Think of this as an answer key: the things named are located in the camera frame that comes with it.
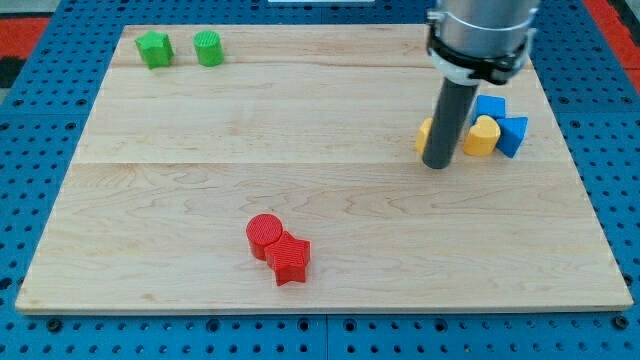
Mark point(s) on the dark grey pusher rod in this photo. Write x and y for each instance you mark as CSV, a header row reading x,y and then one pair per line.
x,y
452,108

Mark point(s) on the yellow hexagon block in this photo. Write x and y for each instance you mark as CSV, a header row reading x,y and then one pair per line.
x,y
422,135

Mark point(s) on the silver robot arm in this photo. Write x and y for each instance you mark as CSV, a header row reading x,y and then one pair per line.
x,y
471,41

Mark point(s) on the blue cube block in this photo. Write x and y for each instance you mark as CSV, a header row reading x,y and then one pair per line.
x,y
493,106

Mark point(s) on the yellow heart block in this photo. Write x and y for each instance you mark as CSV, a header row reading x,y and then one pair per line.
x,y
482,137

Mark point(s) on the blue triangle block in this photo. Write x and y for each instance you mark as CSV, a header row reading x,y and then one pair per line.
x,y
513,133

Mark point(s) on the light wooden board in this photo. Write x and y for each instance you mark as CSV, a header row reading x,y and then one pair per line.
x,y
315,125

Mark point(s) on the red star block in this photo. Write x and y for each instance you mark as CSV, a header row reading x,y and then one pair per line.
x,y
288,257

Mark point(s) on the red cylinder block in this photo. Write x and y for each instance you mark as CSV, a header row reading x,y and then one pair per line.
x,y
262,231

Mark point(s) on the green cylinder block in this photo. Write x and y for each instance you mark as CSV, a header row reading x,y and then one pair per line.
x,y
208,48

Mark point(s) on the green star block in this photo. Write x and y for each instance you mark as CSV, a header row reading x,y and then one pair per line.
x,y
155,49

